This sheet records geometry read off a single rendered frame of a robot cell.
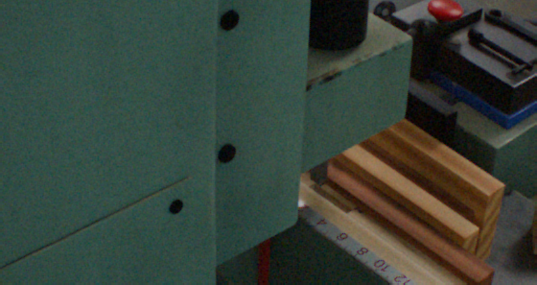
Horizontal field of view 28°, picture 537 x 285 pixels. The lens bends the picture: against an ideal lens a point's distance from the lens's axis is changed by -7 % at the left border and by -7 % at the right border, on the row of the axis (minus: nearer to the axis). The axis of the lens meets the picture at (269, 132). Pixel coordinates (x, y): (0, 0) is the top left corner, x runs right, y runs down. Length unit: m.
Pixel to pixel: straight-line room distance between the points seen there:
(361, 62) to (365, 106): 0.04
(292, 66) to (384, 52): 0.13
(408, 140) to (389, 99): 0.07
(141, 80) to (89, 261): 0.09
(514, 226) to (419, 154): 0.11
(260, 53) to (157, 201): 0.11
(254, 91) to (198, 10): 0.12
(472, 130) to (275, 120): 0.27
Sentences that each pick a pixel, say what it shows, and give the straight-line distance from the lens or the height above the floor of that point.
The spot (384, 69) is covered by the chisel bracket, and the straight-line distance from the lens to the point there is 0.76.
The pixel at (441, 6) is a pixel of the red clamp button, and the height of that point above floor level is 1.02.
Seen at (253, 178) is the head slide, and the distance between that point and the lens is 0.65.
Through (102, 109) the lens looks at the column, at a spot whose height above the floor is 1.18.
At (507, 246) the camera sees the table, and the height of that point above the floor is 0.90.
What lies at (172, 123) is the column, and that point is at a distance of 0.53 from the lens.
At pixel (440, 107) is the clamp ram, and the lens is 0.84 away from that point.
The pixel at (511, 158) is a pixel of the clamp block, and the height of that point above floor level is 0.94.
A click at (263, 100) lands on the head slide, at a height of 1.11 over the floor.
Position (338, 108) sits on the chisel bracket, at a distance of 0.74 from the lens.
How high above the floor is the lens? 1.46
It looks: 36 degrees down
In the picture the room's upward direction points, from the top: 2 degrees clockwise
